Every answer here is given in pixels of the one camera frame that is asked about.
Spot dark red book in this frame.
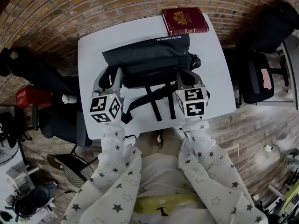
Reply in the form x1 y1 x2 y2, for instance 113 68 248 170
161 7 210 36

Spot brown wicker chair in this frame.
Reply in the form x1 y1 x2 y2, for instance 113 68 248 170
46 154 97 188

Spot person's right forearm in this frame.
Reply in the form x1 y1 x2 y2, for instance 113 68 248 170
178 117 235 184

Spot black round device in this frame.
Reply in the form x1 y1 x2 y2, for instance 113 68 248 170
14 186 52 217

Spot pink cloth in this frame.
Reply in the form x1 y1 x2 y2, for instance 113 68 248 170
260 67 275 90

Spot person's torso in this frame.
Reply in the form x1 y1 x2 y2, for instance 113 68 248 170
61 146 269 224

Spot person's legs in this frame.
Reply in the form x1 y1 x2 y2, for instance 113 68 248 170
135 128 185 160

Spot black office chair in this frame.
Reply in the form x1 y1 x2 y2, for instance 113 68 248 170
0 47 92 147
235 2 299 107

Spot dark grey cloth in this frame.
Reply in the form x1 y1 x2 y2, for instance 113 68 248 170
101 33 202 126

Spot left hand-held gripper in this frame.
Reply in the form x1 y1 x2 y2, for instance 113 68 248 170
89 67 126 125

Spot black floor fan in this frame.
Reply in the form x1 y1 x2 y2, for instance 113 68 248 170
0 112 30 167

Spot person's left forearm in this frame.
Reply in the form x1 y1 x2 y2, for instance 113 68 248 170
97 119 143 180

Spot green and white equipment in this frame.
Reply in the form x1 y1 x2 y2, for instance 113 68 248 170
268 148 299 219

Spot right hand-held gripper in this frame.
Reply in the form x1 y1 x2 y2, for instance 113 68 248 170
174 69 210 120

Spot red box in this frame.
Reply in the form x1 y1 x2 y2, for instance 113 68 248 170
15 86 52 110

